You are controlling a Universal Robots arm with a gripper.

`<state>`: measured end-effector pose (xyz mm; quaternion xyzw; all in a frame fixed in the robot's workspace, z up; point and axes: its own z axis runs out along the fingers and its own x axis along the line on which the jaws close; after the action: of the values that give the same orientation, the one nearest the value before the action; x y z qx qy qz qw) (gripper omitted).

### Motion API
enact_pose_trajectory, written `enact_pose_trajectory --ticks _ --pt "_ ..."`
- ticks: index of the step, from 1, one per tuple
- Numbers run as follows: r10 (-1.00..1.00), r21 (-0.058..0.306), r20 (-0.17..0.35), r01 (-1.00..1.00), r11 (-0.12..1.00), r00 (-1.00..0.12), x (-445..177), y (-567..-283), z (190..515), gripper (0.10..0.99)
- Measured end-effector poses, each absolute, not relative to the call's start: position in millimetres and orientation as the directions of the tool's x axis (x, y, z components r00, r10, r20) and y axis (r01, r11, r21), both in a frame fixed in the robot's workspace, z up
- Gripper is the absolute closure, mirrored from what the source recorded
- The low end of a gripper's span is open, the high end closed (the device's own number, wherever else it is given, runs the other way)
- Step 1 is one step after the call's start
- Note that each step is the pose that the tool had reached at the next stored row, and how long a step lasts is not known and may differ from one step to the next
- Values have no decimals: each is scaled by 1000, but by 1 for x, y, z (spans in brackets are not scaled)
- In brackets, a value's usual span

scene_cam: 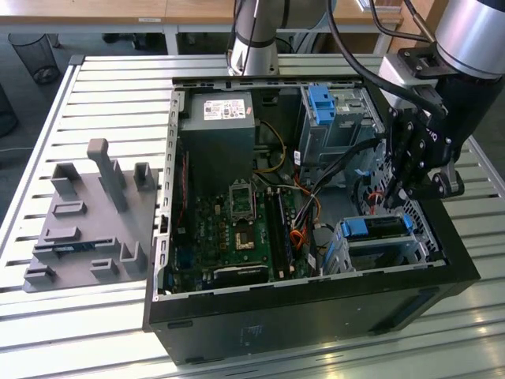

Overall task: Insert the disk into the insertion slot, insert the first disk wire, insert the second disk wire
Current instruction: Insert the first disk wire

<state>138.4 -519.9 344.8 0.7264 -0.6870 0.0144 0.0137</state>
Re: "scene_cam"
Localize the black PC case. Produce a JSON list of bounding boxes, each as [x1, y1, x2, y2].
[[141, 73, 482, 366]]

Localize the blue plastic drive latch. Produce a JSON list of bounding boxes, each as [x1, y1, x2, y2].
[[309, 85, 336, 126]]

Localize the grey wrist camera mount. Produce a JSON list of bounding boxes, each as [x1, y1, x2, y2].
[[377, 43, 449, 119]]

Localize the grey power supply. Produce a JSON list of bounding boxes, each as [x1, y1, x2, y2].
[[178, 91, 256, 198]]

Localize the metal socket cover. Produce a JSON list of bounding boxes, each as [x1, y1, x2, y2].
[[228, 179, 257, 223]]

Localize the white black wire bundle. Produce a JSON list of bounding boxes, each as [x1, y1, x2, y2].
[[271, 182, 316, 197]]

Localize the black RAM slot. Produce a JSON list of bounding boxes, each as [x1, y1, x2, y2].
[[267, 188, 279, 277]]

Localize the green motherboard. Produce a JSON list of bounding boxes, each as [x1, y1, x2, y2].
[[169, 173, 315, 287]]

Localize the black graphics card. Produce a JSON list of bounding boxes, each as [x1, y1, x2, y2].
[[212, 263, 271, 288]]

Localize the red orange disk power wire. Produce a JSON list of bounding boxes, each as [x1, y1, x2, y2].
[[366, 189, 391, 205]]

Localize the grey parts rack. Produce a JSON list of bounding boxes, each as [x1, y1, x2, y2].
[[23, 137, 165, 295]]

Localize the CPU socket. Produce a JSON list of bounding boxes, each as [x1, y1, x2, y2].
[[234, 227, 256, 252]]

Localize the black mesh wastebasket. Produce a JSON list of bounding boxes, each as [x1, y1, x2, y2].
[[7, 33, 59, 84]]

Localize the thick black wire bundle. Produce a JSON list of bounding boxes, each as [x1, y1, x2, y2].
[[291, 133, 390, 232]]

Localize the black wire with blue tab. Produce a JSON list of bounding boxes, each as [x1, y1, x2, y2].
[[352, 165, 370, 190]]

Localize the metal disk bay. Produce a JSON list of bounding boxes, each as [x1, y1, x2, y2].
[[321, 215, 435, 277]]

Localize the wooden desk white frame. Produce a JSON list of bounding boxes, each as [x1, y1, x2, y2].
[[163, 0, 403, 54], [0, 0, 178, 54]]

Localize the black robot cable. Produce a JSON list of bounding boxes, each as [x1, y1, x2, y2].
[[325, 0, 449, 118], [400, 0, 435, 43]]

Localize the orange red wire harness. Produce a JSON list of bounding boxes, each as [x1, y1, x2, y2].
[[289, 227, 313, 250]]

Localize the metal optical drive cage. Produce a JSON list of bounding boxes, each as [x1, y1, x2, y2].
[[297, 84, 390, 181]]

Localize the hard disk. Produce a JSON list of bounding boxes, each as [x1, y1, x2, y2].
[[324, 215, 414, 276]]

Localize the wooden cabinet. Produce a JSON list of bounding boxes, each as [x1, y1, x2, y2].
[[388, 0, 447, 56]]

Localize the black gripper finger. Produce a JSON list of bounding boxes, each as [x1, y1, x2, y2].
[[383, 106, 430, 210], [397, 161, 466, 202]]

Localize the yellow black wire bundle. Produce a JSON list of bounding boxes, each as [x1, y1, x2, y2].
[[253, 119, 288, 174]]

